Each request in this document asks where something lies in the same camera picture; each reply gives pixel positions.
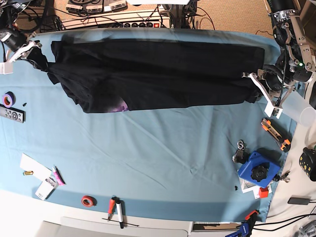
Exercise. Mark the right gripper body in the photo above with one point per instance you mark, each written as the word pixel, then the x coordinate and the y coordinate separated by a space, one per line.
pixel 31 53

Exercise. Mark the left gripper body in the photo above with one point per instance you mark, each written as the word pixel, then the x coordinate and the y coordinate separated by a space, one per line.
pixel 273 88

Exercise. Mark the black graphic t-shirt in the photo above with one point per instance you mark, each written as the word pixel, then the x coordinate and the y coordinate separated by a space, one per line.
pixel 128 74

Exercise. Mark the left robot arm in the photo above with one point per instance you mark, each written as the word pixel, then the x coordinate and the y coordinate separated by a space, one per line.
pixel 295 63

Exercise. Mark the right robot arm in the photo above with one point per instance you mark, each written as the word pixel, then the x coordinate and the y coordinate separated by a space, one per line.
pixel 17 43

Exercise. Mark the translucent plastic cup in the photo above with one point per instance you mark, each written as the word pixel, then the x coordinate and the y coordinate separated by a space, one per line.
pixel 298 109

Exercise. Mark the purple tape roll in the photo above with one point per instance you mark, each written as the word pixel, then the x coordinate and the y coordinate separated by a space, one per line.
pixel 8 99

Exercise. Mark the orange black utility knife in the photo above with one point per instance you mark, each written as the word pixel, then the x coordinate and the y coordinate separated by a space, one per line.
pixel 282 141

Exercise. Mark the black remote control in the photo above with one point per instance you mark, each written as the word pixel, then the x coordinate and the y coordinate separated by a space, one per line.
pixel 12 114

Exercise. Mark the metal carabiner keys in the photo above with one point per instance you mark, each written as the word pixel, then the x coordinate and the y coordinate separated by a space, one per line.
pixel 238 157

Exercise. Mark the black yellow dotted mug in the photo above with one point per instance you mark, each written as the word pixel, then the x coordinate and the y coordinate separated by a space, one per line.
pixel 307 162

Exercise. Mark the blue box with knob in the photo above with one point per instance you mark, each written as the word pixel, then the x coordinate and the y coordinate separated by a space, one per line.
pixel 259 170

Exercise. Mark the white paper under box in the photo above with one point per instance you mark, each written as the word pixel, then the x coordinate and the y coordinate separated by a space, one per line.
pixel 247 186

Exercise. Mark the red cube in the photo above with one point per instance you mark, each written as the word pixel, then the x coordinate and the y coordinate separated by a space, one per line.
pixel 263 192

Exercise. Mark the white paper sheet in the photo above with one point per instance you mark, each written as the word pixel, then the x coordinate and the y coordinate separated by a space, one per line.
pixel 39 171

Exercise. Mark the black power adapter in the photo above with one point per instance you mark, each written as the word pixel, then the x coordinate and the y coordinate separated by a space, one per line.
pixel 299 200

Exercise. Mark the brass cylinder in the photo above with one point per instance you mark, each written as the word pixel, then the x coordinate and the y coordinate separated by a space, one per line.
pixel 28 173

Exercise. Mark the pink tube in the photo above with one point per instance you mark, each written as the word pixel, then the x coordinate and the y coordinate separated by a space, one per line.
pixel 58 176

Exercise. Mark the black power strip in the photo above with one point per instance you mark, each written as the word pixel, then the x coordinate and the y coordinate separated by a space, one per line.
pixel 138 24

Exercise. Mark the white card packet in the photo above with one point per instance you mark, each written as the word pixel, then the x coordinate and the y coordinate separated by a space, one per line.
pixel 46 188

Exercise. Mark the blue orange clamp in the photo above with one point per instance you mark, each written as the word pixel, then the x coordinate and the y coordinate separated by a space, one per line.
pixel 245 229

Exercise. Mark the red tape roll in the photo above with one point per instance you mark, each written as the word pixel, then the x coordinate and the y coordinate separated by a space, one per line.
pixel 87 201

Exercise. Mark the white black marker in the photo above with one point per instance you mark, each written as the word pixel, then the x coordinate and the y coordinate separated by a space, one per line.
pixel 119 210

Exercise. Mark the black zip tie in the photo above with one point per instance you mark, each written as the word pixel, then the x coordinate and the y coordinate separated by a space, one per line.
pixel 121 223

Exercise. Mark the red handled screwdriver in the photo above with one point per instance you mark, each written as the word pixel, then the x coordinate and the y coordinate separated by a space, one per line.
pixel 111 206

